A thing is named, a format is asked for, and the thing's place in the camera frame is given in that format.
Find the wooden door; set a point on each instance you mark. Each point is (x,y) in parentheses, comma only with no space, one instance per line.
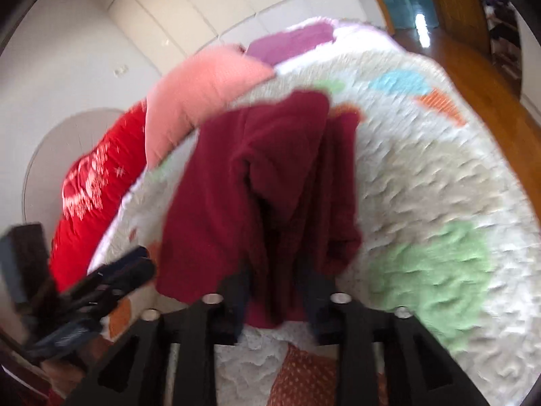
(456,4)

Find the red floral quilt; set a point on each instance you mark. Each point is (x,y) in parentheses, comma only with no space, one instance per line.
(84,203)

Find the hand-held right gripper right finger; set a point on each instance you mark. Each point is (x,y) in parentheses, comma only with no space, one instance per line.
(323,319)

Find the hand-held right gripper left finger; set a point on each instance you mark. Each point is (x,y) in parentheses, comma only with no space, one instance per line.
(234,319)

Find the patchwork quilted bedspread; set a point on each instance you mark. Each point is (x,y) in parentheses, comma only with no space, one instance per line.
(422,156)

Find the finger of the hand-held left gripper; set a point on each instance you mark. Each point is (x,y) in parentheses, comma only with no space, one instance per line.
(114,277)
(67,338)

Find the pink ribbed pillow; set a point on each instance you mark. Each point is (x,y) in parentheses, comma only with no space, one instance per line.
(198,93)

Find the round white headboard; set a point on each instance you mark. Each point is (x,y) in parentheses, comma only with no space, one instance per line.
(55,156)

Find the maroon sweater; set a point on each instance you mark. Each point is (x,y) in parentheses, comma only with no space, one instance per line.
(236,177)

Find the dark cluttered shelf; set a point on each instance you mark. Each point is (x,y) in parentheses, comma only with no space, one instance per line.
(503,29)

